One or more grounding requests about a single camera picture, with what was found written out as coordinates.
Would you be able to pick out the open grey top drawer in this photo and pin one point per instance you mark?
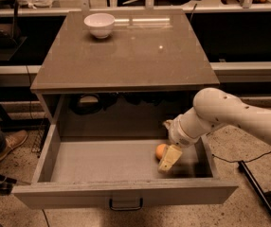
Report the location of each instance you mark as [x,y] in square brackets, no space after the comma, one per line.
[89,159]

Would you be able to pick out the dark chair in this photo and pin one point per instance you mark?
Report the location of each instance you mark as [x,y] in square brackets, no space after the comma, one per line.
[1,32]

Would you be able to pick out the tan shoe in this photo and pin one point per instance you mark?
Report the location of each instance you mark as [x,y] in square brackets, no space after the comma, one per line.
[13,141]

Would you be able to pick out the black metal stand leg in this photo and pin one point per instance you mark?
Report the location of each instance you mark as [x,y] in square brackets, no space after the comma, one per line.
[265,197]

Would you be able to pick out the black drawer handle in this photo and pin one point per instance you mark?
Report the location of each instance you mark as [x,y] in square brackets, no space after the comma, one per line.
[121,206]

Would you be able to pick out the orange fruit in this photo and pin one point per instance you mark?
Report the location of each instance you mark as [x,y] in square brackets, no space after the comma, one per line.
[160,150]

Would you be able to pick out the white ceramic bowl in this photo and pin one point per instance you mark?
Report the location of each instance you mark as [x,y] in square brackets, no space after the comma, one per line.
[100,25]

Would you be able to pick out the black wire rack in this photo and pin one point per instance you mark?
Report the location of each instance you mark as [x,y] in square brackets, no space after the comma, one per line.
[40,137]

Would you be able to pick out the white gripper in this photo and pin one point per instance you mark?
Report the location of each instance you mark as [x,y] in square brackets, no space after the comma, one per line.
[178,136]

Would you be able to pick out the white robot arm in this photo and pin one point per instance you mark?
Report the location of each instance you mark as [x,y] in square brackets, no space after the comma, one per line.
[211,110]

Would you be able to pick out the grey cabinet with counter top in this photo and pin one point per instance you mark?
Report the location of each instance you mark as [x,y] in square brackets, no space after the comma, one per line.
[126,85]

